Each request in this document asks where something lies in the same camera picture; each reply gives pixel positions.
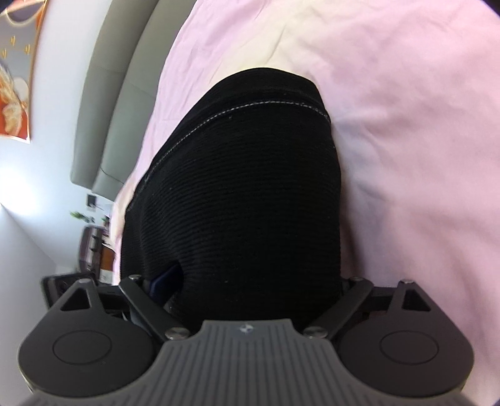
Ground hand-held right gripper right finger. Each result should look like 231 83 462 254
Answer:
304 276 433 339

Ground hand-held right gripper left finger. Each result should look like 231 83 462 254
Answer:
58 263 191 340

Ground black pants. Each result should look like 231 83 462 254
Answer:
119 67 345 332

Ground brown wooden cabinet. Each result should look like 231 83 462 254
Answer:
77 225 118 282

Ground pink bed sheet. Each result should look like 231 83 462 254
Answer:
111 0 500 406

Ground grey padded headboard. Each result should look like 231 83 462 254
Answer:
70 0 197 201

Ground framed wall painting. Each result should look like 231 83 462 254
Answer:
0 0 50 145

